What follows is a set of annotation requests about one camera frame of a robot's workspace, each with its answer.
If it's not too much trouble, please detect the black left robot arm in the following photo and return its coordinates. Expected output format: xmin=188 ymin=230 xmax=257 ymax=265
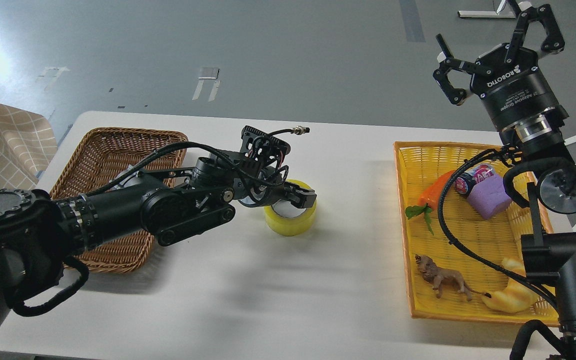
xmin=0 ymin=126 xmax=317 ymax=326

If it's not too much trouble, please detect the yellow tape roll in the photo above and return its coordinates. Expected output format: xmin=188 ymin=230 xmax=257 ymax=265
xmin=263 ymin=199 xmax=317 ymax=237

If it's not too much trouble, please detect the beige checked cloth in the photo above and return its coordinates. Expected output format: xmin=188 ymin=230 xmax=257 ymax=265
xmin=0 ymin=104 xmax=58 ymax=190

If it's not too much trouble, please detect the yellow croissant toy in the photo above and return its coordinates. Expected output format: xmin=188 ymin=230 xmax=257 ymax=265
xmin=481 ymin=277 xmax=540 ymax=313

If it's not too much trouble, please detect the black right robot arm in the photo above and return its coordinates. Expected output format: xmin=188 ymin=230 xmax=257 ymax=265
xmin=433 ymin=0 xmax=576 ymax=360

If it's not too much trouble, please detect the orange carrot toy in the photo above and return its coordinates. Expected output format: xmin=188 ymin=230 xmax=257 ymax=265
xmin=404 ymin=170 xmax=455 ymax=235

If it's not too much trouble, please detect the purple sponge block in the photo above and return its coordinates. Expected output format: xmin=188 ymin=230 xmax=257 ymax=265
xmin=466 ymin=175 xmax=512 ymax=220

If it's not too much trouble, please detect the yellow plastic basket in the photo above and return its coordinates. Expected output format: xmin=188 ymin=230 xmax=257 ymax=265
xmin=393 ymin=140 xmax=569 ymax=328

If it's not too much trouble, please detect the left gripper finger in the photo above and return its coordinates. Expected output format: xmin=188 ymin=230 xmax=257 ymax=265
xmin=283 ymin=182 xmax=317 ymax=209

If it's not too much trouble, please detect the white stand base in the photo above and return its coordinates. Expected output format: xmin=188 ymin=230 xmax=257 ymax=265
xmin=457 ymin=0 xmax=524 ymax=19

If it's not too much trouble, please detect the brown wicker basket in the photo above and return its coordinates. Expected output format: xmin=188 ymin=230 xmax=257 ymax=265
xmin=49 ymin=127 xmax=188 ymax=274

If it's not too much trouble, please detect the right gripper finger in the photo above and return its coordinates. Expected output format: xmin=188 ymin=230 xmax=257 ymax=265
xmin=503 ymin=0 xmax=566 ymax=63
xmin=432 ymin=33 xmax=489 ymax=107

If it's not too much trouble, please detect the small drink can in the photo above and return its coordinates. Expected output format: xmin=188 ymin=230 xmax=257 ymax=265
xmin=454 ymin=162 xmax=496 ymax=196

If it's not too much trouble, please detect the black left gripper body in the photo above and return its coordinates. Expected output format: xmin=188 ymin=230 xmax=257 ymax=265
xmin=235 ymin=177 xmax=286 ymax=208

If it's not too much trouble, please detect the toy lion figure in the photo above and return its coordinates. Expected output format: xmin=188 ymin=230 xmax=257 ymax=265
xmin=414 ymin=254 xmax=474 ymax=302

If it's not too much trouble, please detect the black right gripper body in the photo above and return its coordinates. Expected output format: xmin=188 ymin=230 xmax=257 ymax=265
xmin=470 ymin=43 xmax=569 ymax=132

